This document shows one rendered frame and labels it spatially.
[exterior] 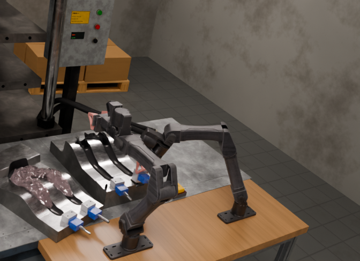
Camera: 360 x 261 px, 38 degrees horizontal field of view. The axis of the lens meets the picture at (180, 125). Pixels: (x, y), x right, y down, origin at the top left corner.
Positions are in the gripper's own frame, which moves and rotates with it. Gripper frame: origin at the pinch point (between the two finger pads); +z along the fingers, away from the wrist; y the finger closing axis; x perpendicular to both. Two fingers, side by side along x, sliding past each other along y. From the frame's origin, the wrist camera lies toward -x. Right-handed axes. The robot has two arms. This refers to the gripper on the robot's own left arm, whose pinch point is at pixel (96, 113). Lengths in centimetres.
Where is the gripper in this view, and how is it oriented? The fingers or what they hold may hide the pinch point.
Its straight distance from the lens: 214.2
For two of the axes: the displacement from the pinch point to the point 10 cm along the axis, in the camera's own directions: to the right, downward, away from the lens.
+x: -2.0, 8.9, 4.2
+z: -6.0, -4.5, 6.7
